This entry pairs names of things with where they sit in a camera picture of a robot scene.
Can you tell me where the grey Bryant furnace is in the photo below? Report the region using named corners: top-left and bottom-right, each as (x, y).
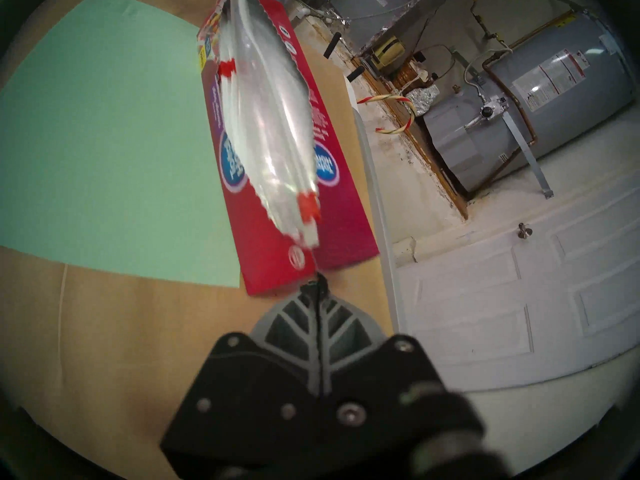
top-left (327, 0), bottom-right (426, 55)

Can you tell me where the grey metal heater strap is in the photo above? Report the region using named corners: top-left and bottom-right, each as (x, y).
top-left (452, 51), bottom-right (555, 200)

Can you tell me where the white panel door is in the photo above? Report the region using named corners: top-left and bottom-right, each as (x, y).
top-left (397, 169), bottom-right (640, 392)

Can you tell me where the red ziplock bag box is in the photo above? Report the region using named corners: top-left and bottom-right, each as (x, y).
top-left (197, 0), bottom-right (380, 296)

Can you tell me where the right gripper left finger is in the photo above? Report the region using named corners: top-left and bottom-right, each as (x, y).
top-left (250, 272), bottom-right (321, 396)

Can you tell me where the tan cardboard table cover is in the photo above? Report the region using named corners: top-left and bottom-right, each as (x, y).
top-left (0, 0), bottom-right (396, 465)

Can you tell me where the light green paper sheet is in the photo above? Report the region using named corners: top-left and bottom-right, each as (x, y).
top-left (0, 0), bottom-right (242, 289)

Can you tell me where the crumpled foil wrapped object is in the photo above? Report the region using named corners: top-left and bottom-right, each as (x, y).
top-left (405, 84), bottom-right (441, 116)

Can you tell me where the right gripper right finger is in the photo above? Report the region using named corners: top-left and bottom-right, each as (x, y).
top-left (319, 272), bottom-right (387, 396)

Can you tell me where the grey water heater tank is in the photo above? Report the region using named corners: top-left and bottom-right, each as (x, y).
top-left (424, 9), bottom-right (636, 194)

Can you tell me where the clear ziplock bag red slider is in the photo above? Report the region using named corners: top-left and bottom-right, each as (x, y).
top-left (217, 0), bottom-right (322, 249)

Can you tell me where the wicker basket with handle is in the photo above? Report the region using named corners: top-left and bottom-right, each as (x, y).
top-left (395, 61), bottom-right (431, 87)

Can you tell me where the striped candy cane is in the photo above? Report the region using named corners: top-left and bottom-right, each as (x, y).
top-left (356, 94), bottom-right (417, 136)

